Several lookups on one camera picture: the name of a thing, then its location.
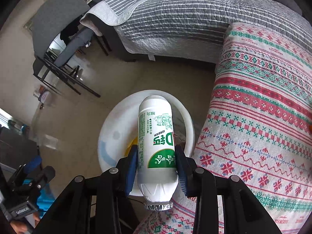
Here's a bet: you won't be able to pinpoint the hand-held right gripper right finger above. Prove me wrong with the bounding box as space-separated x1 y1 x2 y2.
174 144 281 234

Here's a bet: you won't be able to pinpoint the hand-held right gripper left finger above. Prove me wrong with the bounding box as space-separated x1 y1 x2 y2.
36 145 139 234

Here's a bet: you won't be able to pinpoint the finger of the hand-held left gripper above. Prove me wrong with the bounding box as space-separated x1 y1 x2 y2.
29 166 56 192
15 155 43 179

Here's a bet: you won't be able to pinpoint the yellow packet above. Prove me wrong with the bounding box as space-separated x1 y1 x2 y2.
125 138 138 155

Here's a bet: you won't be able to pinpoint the white plastic bin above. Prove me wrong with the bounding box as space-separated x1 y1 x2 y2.
97 90 195 197

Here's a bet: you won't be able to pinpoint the white bottle green label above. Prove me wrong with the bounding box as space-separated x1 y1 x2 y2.
136 96 177 211

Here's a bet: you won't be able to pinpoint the person's left hand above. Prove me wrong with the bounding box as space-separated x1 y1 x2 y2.
11 213 41 233

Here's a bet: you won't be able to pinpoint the black cabinet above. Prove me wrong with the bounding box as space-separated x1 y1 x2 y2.
0 124 39 176

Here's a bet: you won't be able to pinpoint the cyan cloth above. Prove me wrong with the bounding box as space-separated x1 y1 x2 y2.
36 183 58 218

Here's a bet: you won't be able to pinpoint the printed cardboard box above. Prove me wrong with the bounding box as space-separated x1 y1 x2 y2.
34 85 50 106

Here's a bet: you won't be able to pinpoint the patterned knit tablecloth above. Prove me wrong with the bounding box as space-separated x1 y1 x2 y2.
134 22 312 234

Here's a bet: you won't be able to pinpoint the large grey chair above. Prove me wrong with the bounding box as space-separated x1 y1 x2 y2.
32 0 101 98

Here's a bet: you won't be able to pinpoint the grey striped sofa cover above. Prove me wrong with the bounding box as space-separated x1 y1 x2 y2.
80 0 312 62

